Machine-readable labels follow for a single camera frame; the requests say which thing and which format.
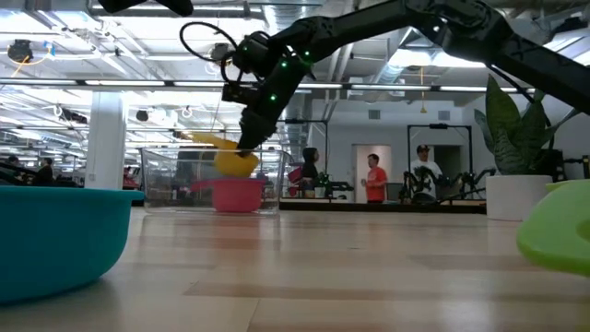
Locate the person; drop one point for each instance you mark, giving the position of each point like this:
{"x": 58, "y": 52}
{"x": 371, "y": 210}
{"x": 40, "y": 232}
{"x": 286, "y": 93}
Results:
{"x": 13, "y": 160}
{"x": 311, "y": 168}
{"x": 377, "y": 182}
{"x": 426, "y": 166}
{"x": 44, "y": 175}

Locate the small red object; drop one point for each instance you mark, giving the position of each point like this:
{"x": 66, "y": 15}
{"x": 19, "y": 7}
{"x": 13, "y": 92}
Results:
{"x": 293, "y": 177}

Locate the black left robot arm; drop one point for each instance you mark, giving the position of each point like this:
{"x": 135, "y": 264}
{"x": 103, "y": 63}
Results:
{"x": 175, "y": 5}

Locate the white plant pot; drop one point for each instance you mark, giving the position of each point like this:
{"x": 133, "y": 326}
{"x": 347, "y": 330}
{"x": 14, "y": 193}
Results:
{"x": 516, "y": 198}

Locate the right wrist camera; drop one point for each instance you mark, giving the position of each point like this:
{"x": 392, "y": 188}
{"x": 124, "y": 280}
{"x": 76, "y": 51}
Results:
{"x": 237, "y": 93}

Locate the black background robot arm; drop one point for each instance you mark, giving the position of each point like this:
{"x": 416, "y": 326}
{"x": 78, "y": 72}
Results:
{"x": 405, "y": 182}
{"x": 470, "y": 177}

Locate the green snake plant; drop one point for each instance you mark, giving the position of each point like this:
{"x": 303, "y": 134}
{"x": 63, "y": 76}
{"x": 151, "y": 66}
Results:
{"x": 507, "y": 133}

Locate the black gantry frame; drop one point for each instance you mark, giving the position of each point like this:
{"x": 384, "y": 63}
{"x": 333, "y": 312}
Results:
{"x": 438, "y": 126}
{"x": 299, "y": 121}

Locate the clear plastic basket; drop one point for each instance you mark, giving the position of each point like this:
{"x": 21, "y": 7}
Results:
{"x": 156, "y": 203}

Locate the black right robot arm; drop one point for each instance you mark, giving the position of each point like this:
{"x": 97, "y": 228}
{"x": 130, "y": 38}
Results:
{"x": 369, "y": 27}

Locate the yellow measuring cup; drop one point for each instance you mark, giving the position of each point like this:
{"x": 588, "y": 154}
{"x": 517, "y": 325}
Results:
{"x": 235, "y": 163}

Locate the dark background table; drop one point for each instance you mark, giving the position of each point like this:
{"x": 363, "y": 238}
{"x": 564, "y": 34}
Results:
{"x": 392, "y": 208}

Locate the white building pillar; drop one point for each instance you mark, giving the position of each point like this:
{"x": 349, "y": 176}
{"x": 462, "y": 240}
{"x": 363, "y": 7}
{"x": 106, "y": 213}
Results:
{"x": 106, "y": 138}

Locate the red measuring cup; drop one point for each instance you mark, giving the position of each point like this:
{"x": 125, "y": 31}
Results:
{"x": 237, "y": 196}

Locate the green measuring cup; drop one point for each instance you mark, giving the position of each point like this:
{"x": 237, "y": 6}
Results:
{"x": 558, "y": 230}

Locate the light blue measuring cup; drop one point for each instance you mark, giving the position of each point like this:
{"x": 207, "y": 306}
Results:
{"x": 55, "y": 240}

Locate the linear ceiling light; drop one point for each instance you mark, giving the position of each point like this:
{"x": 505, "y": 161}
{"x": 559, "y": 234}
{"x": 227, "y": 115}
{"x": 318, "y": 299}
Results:
{"x": 124, "y": 83}

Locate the black equipment box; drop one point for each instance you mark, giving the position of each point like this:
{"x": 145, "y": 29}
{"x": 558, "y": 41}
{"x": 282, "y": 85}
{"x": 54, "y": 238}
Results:
{"x": 548, "y": 166}

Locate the silver ceiling duct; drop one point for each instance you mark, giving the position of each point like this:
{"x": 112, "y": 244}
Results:
{"x": 396, "y": 64}

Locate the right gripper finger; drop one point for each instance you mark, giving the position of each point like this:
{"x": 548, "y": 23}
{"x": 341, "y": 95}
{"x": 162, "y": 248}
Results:
{"x": 248, "y": 131}
{"x": 265, "y": 129}

